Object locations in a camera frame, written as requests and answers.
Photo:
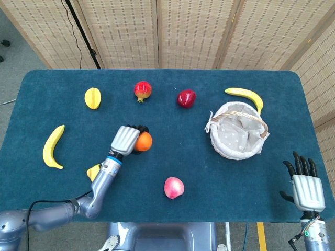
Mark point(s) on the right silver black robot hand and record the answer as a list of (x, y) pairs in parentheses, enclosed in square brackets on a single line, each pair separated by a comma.
[(307, 191)]

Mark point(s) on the orange fruit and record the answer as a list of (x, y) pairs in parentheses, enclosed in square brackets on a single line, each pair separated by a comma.
[(144, 142)]

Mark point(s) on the wicker basket with cloth liner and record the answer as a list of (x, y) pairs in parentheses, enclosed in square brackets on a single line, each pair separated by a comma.
[(236, 136)]

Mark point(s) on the yellow banana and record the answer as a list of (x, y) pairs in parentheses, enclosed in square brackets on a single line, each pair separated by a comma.
[(248, 94), (51, 149)]

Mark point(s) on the pink peach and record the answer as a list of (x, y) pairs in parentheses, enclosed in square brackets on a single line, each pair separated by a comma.
[(173, 188)]

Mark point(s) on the dark red apple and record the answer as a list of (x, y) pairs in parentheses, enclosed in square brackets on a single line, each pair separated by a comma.
[(186, 98)]

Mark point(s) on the grey robot torso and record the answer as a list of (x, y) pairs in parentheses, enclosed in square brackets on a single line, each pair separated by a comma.
[(162, 236)]

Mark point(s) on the blue tablecloth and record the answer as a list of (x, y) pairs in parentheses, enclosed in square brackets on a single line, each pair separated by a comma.
[(167, 120)]

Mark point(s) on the red pomegranate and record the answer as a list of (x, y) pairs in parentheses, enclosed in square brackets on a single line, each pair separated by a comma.
[(143, 90)]

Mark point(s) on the yellow starfruit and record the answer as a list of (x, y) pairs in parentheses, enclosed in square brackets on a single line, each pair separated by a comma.
[(92, 98)]

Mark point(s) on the black tripod pole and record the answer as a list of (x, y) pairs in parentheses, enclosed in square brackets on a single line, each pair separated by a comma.
[(83, 36)]

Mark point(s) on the black caster wheel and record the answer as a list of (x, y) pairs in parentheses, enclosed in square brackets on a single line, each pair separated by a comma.
[(5, 43)]

